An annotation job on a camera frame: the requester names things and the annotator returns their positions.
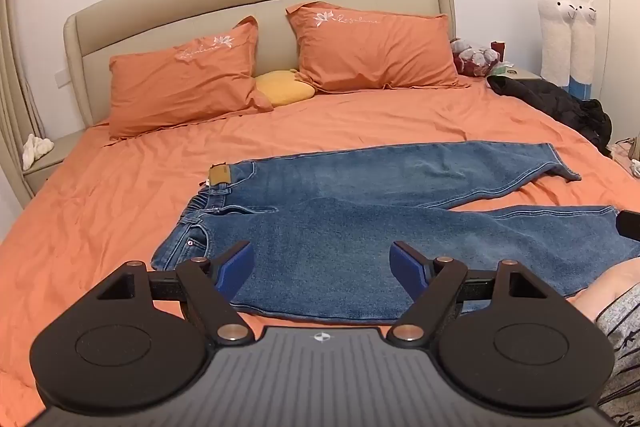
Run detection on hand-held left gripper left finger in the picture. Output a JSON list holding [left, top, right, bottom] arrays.
[[97, 240, 256, 348]]

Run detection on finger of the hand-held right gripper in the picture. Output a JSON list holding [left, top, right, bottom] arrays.
[[615, 209, 640, 244]]

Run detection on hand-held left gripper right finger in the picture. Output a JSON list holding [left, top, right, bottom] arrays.
[[388, 240, 549, 348]]

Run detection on blue denim pants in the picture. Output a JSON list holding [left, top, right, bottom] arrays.
[[151, 141, 640, 325]]

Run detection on person's bare knee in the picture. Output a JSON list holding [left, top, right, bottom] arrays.
[[574, 256, 640, 324]]

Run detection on pink clutter pile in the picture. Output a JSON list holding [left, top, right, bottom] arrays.
[[609, 136, 640, 180]]

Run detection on orange bed sheet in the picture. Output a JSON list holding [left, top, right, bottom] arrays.
[[0, 74, 640, 413]]

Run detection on black jacket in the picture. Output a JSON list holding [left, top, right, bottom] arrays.
[[486, 74, 614, 151]]

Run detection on white alpaca plush toy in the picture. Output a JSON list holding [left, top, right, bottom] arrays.
[[538, 0, 577, 89], [569, 0, 599, 101]]

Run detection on yellow cushion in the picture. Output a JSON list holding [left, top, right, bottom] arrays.
[[254, 69, 317, 108]]

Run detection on beige nightstand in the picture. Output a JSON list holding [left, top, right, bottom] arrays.
[[22, 130, 89, 196], [487, 63, 544, 83]]

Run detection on orange embroidered pillow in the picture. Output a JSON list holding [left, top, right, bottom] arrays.
[[285, 2, 472, 94], [108, 16, 274, 139]]

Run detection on red and white plush bundle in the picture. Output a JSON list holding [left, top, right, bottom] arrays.
[[451, 37, 499, 78]]

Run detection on white crumpled cloth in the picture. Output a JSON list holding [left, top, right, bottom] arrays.
[[22, 133, 55, 171]]

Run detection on beige curtain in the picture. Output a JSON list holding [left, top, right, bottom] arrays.
[[0, 0, 47, 210]]

